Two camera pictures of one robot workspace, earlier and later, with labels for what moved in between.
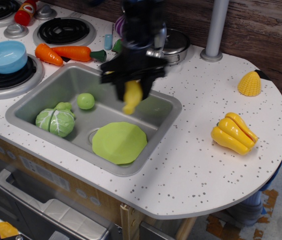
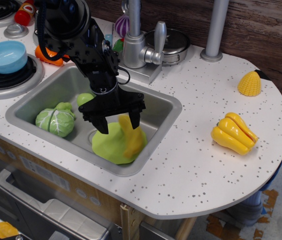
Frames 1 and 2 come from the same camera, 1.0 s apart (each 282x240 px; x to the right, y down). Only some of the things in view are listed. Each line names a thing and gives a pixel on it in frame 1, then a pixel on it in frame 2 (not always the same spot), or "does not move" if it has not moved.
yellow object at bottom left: (5, 229) does not move
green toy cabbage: (60, 120) does not move
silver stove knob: (15, 31) does not move
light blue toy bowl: (6, 57) does not move
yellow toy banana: (133, 91) to (135, 136)
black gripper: (132, 65) to (109, 100)
